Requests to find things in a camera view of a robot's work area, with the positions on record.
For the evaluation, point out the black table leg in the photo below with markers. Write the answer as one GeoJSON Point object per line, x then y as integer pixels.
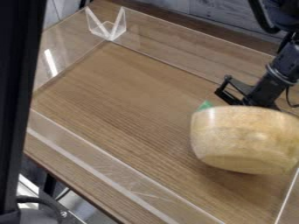
{"type": "Point", "coordinates": [50, 184]}

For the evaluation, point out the clear acrylic corner bracket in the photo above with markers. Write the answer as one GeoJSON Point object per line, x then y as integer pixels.
{"type": "Point", "coordinates": [107, 30]}

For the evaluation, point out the light wooden bowl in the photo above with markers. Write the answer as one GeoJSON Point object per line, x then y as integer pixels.
{"type": "Point", "coordinates": [246, 139]}

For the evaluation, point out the metal base plate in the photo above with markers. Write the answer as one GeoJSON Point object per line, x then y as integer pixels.
{"type": "Point", "coordinates": [62, 216]}

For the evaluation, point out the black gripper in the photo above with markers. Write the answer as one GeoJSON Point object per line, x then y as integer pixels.
{"type": "Point", "coordinates": [260, 95]}

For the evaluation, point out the green rectangular block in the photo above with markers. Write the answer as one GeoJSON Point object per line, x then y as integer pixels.
{"type": "Point", "coordinates": [205, 105]}

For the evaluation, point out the clear acrylic tray wall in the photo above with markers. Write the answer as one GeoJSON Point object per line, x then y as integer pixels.
{"type": "Point", "coordinates": [110, 125]}

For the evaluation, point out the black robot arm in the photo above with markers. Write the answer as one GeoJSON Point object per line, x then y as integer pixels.
{"type": "Point", "coordinates": [21, 36]}

